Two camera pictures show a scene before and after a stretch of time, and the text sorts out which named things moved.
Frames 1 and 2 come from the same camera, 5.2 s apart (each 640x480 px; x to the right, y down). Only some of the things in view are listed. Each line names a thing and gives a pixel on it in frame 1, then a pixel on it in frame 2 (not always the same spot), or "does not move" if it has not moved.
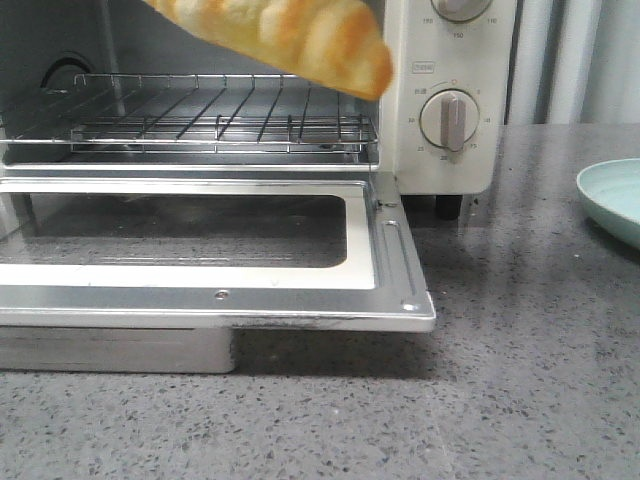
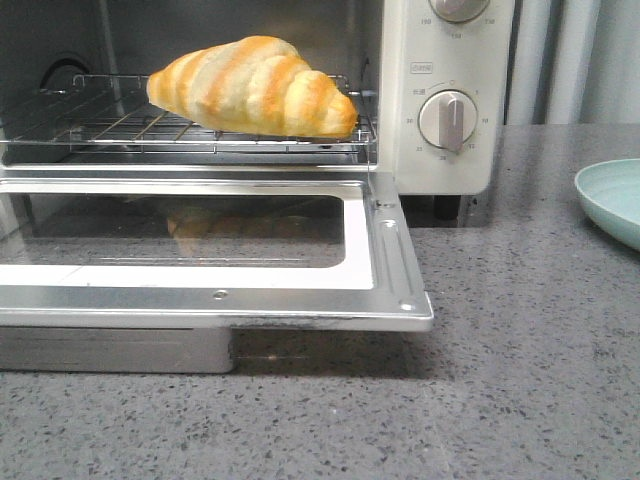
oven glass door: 266,252 does not move
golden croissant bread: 335,40 → 253,85
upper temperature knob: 461,10 does not move
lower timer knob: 448,119 does not move
